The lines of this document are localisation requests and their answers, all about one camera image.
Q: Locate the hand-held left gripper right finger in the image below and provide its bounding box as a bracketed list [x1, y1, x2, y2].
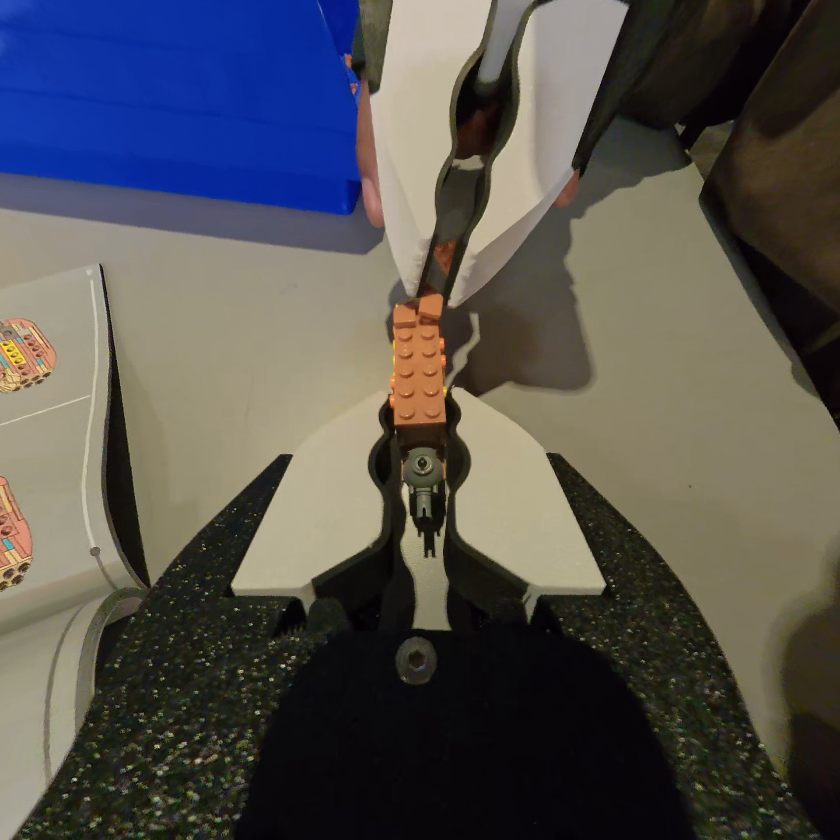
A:
[446, 386, 609, 596]

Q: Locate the grey instruction booklet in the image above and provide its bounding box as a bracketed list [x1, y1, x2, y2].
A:
[0, 262, 153, 808]

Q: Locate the person's right hand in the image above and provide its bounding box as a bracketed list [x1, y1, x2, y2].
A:
[357, 85, 583, 228]

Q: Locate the brown toy brick model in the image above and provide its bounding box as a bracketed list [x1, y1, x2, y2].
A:
[388, 294, 455, 529]

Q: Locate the blue plastic bin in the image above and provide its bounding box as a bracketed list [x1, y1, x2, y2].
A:
[0, 0, 366, 219]

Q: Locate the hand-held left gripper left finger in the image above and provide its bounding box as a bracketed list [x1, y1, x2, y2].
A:
[230, 394, 391, 598]

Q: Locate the person's right forearm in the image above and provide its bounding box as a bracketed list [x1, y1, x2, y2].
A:
[617, 0, 818, 132]

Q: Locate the grey desk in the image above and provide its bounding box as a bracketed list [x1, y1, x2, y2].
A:
[0, 118, 840, 840]

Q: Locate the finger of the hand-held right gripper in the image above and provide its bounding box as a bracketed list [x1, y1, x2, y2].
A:
[369, 0, 494, 296]
[448, 0, 630, 309]

